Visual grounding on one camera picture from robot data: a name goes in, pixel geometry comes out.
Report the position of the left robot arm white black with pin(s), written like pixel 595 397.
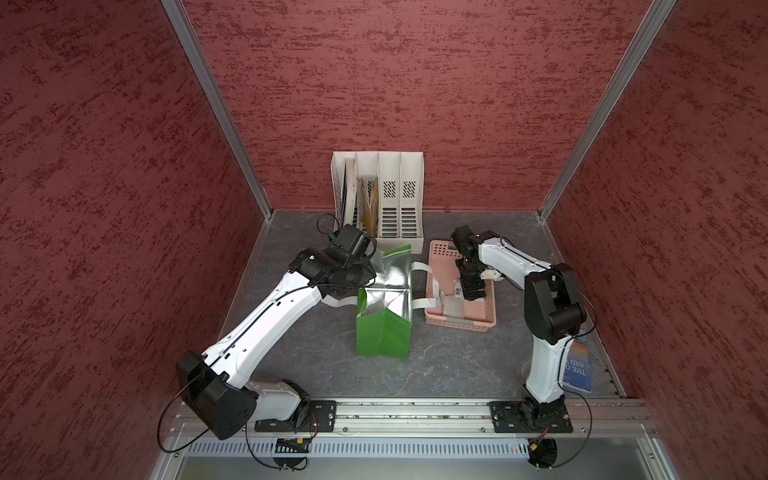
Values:
pixel 217 384

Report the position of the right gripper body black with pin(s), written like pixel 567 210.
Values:
pixel 471 276

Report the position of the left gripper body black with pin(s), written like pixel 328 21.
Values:
pixel 360 272

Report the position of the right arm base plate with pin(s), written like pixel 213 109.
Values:
pixel 528 416

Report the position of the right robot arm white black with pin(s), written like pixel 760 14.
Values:
pixel 553 311

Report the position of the ice pack clear front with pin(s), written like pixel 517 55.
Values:
pixel 453 308

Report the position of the blue paperback book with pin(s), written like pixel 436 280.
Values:
pixel 577 367

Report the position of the pink perforated plastic basket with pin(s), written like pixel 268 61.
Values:
pixel 443 280

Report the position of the white file organizer rack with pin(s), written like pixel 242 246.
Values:
pixel 381 193

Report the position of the green insulated delivery bag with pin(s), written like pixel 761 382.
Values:
pixel 384 310

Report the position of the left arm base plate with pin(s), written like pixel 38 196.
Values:
pixel 312 416

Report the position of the aluminium mounting rail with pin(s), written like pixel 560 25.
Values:
pixel 470 418

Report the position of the white folder in organizer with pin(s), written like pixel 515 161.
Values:
pixel 349 192

